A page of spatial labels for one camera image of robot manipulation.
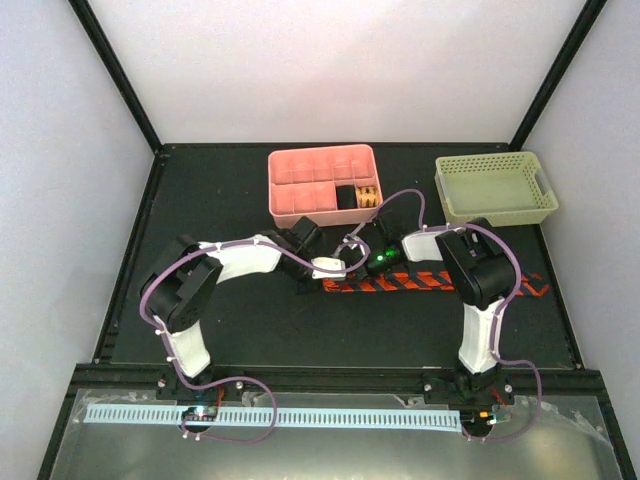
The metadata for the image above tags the orange navy striped tie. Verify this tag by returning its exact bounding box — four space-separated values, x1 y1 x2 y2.
322 271 550 298

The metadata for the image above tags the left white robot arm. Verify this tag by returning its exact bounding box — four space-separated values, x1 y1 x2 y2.
139 217 324 399

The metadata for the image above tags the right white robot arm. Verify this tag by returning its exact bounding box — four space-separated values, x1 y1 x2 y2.
365 218 521 403

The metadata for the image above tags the rolled yellow patterned tie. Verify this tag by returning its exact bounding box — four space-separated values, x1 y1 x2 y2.
355 185 379 209

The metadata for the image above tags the rolled black tie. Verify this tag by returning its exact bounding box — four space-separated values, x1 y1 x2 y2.
336 185 358 210

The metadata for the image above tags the pink compartment organizer box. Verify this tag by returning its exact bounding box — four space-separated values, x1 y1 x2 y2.
267 144 383 228

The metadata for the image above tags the green perforated plastic basket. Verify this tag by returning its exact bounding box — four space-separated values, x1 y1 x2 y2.
434 151 559 227

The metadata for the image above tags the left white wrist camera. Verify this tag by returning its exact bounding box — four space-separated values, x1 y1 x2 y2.
311 257 346 280

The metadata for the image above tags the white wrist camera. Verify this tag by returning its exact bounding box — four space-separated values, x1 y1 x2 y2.
311 257 346 280
336 239 369 264

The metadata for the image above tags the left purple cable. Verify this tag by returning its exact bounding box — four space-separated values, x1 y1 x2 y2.
138 238 371 444

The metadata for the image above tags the purple cable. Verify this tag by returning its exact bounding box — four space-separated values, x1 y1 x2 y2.
138 238 371 444
339 188 544 444

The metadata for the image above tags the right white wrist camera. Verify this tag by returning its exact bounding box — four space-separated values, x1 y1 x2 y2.
336 239 369 264

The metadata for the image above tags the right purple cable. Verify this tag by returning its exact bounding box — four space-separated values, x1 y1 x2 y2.
339 188 544 444

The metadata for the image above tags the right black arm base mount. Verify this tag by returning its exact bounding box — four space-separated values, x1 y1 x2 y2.
422 364 513 407

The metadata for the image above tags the light blue slotted cable duct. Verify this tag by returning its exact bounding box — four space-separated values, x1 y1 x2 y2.
82 404 462 433

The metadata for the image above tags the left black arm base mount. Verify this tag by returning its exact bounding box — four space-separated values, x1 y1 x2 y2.
156 369 251 404

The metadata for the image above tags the black right frame post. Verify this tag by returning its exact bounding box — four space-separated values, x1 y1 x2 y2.
509 0 608 151

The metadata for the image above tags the black frame post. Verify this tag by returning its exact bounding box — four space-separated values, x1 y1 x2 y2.
509 0 608 151
68 0 163 154

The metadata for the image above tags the black left frame post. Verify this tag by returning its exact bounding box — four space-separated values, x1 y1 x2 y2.
68 0 163 154

